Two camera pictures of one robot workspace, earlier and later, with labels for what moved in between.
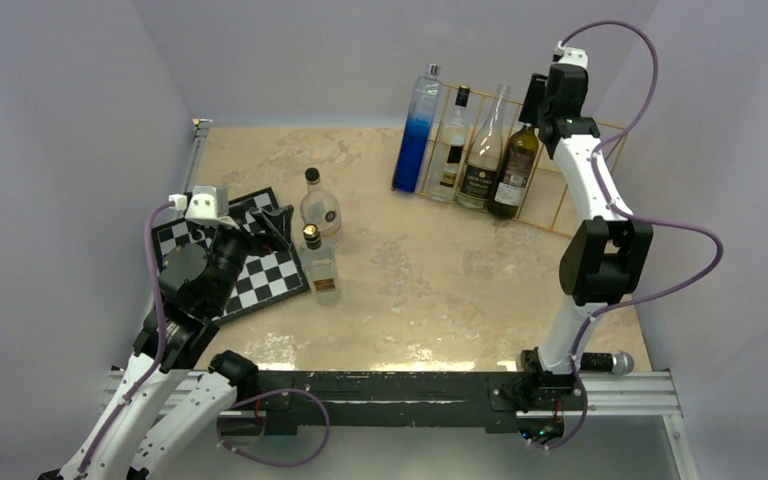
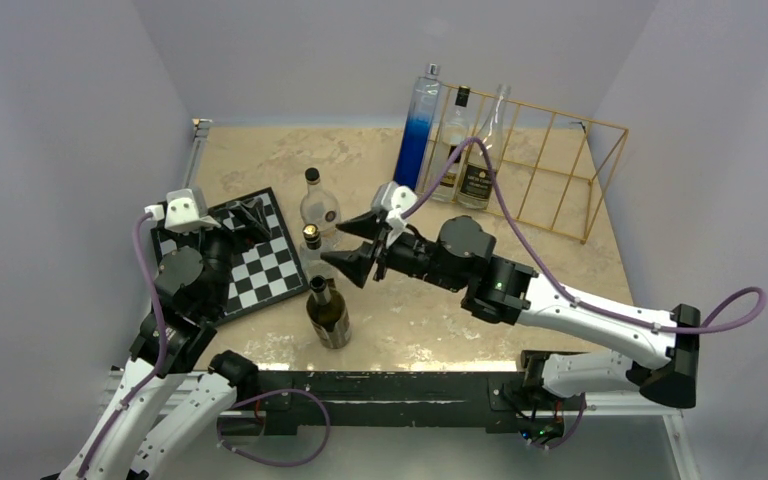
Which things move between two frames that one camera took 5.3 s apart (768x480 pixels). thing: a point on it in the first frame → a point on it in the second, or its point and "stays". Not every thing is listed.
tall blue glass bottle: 415,147 stays
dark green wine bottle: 513,173 → 329,314
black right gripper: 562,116 → 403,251
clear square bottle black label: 449,164 stays
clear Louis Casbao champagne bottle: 481,155 stays
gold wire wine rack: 483,155 stays
